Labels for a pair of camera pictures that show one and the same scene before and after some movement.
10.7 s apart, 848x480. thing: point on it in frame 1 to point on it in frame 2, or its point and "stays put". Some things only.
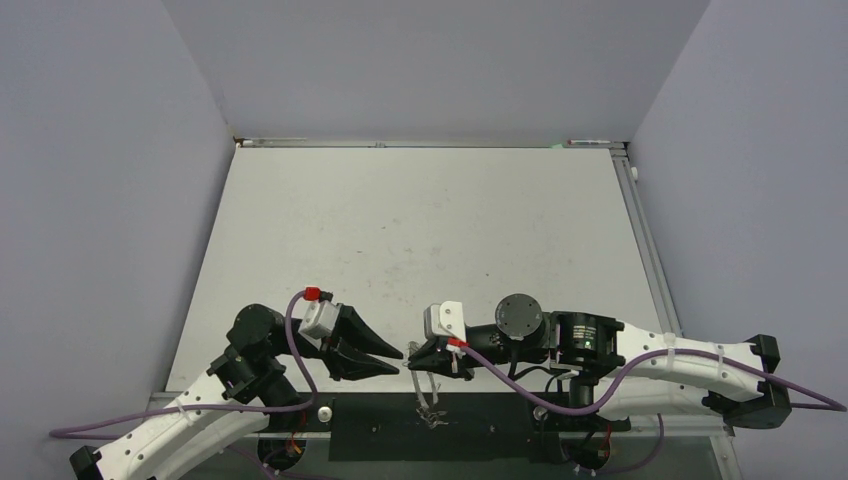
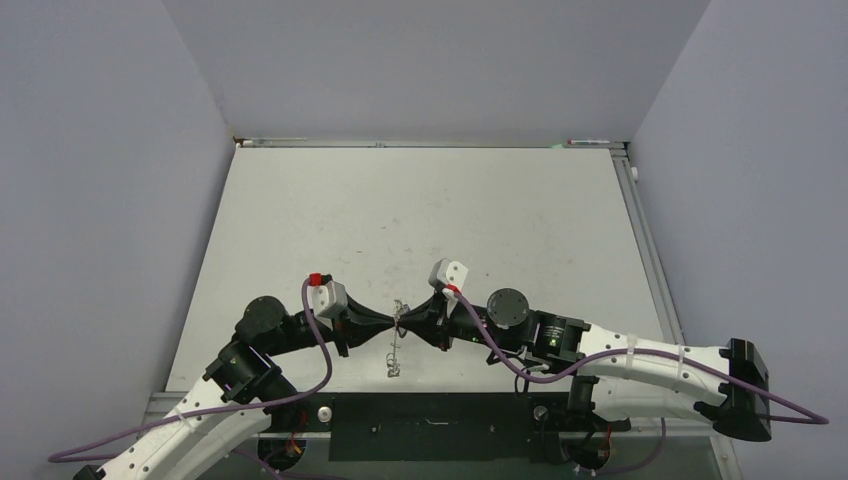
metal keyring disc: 431,417 to 392,364
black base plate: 439,425 stays put
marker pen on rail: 587,142 stays put
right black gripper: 451,361 to 431,319
